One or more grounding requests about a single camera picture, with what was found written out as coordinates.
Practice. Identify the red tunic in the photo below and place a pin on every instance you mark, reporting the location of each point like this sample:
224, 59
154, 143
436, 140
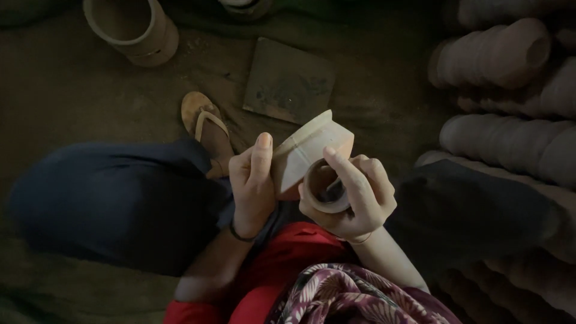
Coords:
279, 256

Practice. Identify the small brown clay cup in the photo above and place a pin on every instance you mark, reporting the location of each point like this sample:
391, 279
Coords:
317, 180

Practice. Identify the maroon floral scarf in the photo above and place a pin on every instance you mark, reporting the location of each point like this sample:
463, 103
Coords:
351, 297

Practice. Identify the stacks of clay cups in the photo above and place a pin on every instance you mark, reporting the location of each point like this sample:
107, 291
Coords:
504, 135

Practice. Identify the person's right hand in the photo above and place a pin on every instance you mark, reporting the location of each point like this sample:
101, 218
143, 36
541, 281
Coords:
364, 207

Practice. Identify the large clay cylinder pot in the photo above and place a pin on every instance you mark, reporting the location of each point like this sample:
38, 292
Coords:
148, 42

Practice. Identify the black wrist band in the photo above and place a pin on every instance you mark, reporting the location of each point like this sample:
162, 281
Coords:
238, 236

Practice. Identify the pale flared clay pot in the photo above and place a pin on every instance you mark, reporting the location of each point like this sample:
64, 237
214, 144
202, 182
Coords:
306, 148

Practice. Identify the tan flip-flop sandal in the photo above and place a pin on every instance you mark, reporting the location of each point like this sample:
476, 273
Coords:
200, 112

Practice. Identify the thin wrist bangle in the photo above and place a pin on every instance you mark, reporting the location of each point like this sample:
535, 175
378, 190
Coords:
360, 240

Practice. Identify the person's left hand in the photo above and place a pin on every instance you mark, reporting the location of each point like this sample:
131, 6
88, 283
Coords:
249, 193

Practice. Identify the dark blue trousers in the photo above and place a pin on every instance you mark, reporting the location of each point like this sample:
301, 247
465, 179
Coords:
112, 202

